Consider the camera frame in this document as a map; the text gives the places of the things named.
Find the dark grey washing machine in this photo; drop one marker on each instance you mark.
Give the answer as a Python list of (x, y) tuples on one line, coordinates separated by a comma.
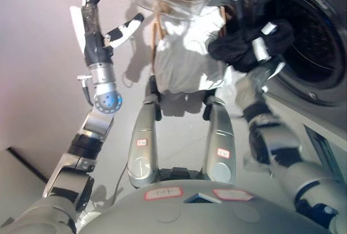
[(325, 54)]

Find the brown laundry basket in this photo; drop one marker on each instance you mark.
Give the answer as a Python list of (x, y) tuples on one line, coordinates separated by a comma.
[(156, 27)]

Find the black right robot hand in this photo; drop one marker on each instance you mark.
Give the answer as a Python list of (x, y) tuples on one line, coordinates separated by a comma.
[(260, 48)]

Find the silver robot torso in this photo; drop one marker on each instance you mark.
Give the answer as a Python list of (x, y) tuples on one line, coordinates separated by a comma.
[(206, 215)]

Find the silver left robot leg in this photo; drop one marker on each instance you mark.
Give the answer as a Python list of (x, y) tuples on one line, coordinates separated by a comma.
[(143, 136)]

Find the white clothing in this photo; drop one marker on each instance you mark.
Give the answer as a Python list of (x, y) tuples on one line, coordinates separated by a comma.
[(184, 63)]

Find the silver right robot leg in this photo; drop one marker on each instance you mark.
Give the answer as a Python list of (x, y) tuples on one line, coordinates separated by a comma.
[(221, 136)]

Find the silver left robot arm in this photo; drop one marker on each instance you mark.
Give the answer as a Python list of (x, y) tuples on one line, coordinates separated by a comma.
[(81, 147)]

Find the silver robot leg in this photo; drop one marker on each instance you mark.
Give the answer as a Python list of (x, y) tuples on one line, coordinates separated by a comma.
[(221, 136), (143, 136)]

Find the black clothing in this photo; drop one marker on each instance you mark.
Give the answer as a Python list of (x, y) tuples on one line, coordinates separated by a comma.
[(233, 52)]

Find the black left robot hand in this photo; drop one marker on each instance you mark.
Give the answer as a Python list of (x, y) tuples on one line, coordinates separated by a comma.
[(95, 33)]

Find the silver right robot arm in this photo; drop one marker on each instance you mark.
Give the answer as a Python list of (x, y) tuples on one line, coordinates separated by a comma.
[(279, 141)]

